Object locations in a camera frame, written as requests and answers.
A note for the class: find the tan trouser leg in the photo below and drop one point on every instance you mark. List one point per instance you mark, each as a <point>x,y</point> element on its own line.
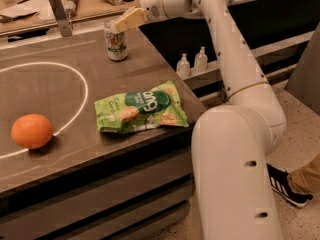
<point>306,179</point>

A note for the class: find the white paper sheets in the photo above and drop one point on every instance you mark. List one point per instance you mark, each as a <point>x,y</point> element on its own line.
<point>41,8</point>

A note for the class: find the right clear sanitizer bottle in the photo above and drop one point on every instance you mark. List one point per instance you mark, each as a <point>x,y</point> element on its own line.
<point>200,61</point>

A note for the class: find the left clear sanitizer bottle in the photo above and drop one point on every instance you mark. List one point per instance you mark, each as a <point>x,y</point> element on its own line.
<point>183,66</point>

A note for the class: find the left metal bracket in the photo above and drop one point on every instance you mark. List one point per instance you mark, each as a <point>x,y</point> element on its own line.
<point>61,18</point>

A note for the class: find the black sneaker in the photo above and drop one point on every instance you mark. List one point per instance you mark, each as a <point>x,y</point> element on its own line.
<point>279,183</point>

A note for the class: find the green 7up soda can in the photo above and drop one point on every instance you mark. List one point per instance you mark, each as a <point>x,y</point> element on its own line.
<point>115,43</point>

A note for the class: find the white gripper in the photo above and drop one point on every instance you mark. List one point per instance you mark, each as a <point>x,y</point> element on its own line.
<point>149,0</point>

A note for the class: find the green rice chip bag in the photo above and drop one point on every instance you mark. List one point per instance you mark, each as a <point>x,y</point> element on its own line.
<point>139,111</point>

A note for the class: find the clear sanitizer bottle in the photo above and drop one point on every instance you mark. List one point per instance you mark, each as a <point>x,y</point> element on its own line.
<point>183,66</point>
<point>200,61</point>

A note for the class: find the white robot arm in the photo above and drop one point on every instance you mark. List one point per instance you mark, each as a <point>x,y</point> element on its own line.
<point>229,142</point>

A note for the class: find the orange fruit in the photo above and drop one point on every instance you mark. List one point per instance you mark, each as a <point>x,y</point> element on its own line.
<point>32,131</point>

